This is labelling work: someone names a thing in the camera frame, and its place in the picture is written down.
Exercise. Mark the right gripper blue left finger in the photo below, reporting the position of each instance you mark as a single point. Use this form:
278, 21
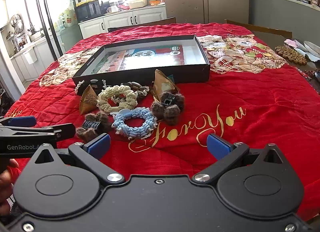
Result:
88, 155

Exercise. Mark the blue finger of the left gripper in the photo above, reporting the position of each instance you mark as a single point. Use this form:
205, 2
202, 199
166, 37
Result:
64, 131
25, 121

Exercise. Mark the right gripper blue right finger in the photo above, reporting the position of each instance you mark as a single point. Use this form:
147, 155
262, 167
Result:
227, 156

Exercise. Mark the brown furry hair claw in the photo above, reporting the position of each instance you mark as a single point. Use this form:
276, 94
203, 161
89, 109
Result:
169, 107
93, 126

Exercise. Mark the light blue knitted scrunchie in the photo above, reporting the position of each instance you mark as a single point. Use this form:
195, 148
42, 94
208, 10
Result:
136, 123

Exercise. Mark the gold triangular snack packet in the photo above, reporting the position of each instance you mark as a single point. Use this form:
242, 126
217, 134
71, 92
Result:
88, 101
161, 84

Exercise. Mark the cream knitted scrunchie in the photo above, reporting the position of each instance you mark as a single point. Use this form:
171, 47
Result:
115, 98

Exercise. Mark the brown white-trimmed scrunchie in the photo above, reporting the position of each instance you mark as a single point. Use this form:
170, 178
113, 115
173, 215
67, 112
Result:
141, 91

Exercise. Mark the black knitted scrunchie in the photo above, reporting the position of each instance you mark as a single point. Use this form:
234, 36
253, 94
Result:
95, 84

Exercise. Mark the person's left hand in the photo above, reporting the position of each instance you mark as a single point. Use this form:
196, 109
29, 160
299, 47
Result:
6, 191

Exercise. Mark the red quilted bedspread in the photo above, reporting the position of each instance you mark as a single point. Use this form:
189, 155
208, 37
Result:
275, 106

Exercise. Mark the black shallow box tray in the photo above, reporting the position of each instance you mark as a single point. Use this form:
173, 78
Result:
196, 67

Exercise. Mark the printed paper in tray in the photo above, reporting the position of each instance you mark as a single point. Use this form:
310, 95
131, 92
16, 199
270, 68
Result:
140, 58

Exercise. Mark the white kitchen cabinet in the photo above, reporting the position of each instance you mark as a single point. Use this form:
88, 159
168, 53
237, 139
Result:
122, 19

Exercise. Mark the brown beaded trivet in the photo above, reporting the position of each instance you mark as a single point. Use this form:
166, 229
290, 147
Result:
291, 55

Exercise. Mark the black microwave oven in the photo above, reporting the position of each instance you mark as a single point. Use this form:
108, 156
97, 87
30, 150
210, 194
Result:
88, 10

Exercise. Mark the brown wooden chair back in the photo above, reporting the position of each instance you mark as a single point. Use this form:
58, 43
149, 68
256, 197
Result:
166, 21
282, 33

